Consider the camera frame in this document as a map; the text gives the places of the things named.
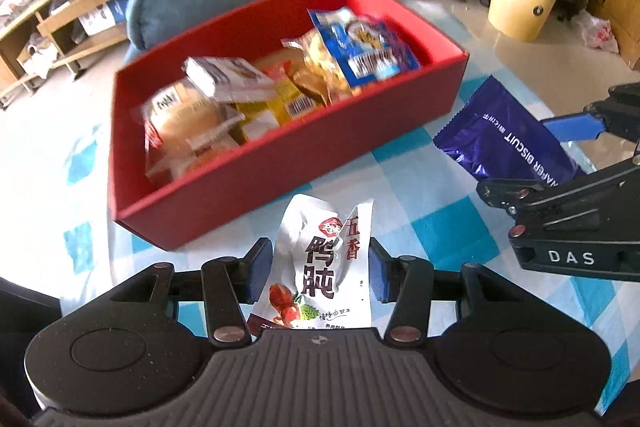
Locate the blue snack packet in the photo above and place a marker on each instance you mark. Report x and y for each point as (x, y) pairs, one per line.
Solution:
(360, 42)

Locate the blue white carton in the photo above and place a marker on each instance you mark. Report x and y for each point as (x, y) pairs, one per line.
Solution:
(107, 14)

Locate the clear bread pastry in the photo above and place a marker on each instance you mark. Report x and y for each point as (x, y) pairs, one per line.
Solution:
(175, 122)

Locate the white packet with black print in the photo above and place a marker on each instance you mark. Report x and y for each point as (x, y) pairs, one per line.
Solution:
(225, 77)

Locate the red cardboard box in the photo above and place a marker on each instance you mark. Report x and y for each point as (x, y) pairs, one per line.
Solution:
(280, 167)

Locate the clear bag of yellow puffs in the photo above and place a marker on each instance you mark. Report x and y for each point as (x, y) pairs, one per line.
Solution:
(320, 57)

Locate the blue white checkered tablecloth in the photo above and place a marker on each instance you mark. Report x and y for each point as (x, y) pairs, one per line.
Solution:
(450, 232)

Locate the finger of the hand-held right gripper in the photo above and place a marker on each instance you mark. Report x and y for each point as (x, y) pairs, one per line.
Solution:
(575, 127)
(505, 193)

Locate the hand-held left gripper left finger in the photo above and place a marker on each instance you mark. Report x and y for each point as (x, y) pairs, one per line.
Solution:
(262, 267)

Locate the white pouch with red print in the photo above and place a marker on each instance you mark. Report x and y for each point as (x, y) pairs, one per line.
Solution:
(320, 257)

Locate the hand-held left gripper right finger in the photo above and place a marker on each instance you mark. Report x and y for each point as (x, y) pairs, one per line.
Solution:
(377, 272)

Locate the red yellow snack packet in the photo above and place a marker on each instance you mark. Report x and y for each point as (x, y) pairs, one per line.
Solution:
(270, 112)

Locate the tan gold snack packet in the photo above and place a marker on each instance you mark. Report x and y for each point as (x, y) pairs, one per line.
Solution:
(307, 86)

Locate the purple wafer packet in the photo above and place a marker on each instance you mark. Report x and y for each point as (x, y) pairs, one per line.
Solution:
(500, 132)

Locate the white plastic bag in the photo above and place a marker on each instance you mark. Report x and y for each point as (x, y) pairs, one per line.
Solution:
(597, 32)

